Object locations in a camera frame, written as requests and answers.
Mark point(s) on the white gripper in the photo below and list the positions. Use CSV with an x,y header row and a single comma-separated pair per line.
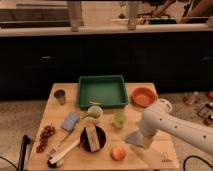
x,y
147,141

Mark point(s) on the grey towel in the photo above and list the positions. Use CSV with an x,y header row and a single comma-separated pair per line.
x,y
135,138

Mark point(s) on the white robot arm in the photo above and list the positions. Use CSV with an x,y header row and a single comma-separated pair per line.
x,y
158,117

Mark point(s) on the green plastic cup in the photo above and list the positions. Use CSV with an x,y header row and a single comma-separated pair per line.
x,y
119,120

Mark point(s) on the small metal cup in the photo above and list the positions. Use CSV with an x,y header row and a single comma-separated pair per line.
x,y
60,96

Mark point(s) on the orange apple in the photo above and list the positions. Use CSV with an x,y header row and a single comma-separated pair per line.
x,y
118,153

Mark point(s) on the orange bowl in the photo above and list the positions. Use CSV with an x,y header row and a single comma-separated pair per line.
x,y
143,96

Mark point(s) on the wooden block on plate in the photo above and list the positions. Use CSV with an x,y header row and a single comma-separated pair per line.
x,y
93,138

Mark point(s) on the green plastic tray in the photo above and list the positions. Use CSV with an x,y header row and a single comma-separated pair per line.
x,y
109,91

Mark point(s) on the blue sponge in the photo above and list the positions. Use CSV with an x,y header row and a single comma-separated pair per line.
x,y
70,121

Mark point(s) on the metal fork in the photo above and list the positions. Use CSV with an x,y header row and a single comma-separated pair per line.
x,y
55,148

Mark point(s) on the red grape bunch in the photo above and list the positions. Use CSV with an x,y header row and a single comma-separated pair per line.
x,y
46,133

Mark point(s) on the white handled brush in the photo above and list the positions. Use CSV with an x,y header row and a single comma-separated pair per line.
x,y
57,160

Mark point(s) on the black clamp post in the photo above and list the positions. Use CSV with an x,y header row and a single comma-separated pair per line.
x,y
25,142

